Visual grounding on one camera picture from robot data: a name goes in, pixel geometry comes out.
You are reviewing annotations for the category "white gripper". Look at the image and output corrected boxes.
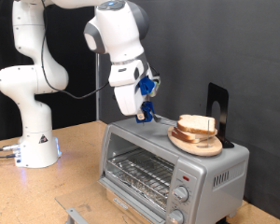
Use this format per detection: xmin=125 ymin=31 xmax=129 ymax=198
xmin=108 ymin=58 xmax=161 ymax=123

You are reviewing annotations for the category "spatula with blue grip block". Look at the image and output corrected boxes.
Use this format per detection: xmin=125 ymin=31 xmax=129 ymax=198
xmin=134 ymin=100 xmax=179 ymax=127

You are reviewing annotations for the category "thick white bread slice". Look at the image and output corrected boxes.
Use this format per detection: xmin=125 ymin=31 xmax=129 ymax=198
xmin=176 ymin=113 xmax=217 ymax=136

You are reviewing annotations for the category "aluminium foil oven liner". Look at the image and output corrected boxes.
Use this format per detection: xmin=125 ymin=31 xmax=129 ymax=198
xmin=110 ymin=169 xmax=168 ymax=210

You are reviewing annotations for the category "silver toaster oven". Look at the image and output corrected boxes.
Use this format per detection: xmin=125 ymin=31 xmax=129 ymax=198
xmin=97 ymin=114 xmax=250 ymax=224

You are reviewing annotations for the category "silver oven knob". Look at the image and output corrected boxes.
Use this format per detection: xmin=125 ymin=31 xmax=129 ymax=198
xmin=172 ymin=185 xmax=190 ymax=203
xmin=167 ymin=209 xmax=186 ymax=224

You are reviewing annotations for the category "vertical metal pole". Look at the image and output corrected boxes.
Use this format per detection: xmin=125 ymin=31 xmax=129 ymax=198
xmin=94 ymin=52 xmax=102 ymax=121

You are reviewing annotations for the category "round wooden board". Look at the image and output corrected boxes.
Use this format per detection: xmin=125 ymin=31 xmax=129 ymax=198
xmin=167 ymin=125 xmax=224 ymax=158

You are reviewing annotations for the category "thin metal pin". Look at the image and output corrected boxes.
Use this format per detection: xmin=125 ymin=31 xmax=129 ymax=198
xmin=206 ymin=119 xmax=211 ymax=147

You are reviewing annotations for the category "black metal bookend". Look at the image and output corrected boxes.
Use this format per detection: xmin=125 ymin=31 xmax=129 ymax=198
xmin=205 ymin=82 xmax=235 ymax=149

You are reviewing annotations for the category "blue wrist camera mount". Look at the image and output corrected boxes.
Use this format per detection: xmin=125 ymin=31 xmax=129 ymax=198
xmin=138 ymin=76 xmax=162 ymax=97

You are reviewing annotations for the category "oven wire rack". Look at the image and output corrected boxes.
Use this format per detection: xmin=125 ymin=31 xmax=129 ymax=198
xmin=106 ymin=147 xmax=175 ymax=210

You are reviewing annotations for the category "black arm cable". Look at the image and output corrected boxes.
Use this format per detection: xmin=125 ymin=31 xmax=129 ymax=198
xmin=40 ymin=0 xmax=112 ymax=101

